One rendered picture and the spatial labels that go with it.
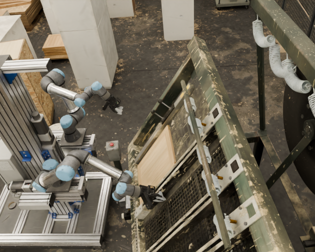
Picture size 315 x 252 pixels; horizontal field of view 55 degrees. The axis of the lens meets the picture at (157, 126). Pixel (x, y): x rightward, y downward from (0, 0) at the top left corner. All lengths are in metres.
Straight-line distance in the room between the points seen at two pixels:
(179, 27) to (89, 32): 2.09
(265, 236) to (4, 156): 2.18
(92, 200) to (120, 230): 0.45
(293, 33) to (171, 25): 4.38
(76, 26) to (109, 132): 1.57
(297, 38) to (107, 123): 3.27
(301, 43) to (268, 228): 0.98
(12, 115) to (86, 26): 2.46
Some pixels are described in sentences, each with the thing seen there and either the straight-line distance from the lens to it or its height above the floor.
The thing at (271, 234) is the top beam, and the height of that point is 1.94.
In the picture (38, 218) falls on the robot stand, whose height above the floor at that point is 0.21.
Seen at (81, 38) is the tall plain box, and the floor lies 0.96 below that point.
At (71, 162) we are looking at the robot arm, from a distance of 2.14.
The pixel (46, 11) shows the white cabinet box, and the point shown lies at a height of 0.67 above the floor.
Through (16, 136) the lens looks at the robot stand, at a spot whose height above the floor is 1.46.
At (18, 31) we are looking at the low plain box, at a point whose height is 0.77.
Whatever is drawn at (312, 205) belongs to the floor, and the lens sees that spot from 3.81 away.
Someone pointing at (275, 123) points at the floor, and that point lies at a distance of 4.52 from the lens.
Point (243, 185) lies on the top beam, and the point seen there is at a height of 1.90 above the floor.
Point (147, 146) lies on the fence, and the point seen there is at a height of 1.11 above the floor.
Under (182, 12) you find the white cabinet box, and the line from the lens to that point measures 6.01.
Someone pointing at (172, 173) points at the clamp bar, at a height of 1.41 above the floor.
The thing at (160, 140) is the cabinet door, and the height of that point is 1.25.
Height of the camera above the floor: 3.09
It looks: 45 degrees down
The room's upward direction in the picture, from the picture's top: 7 degrees counter-clockwise
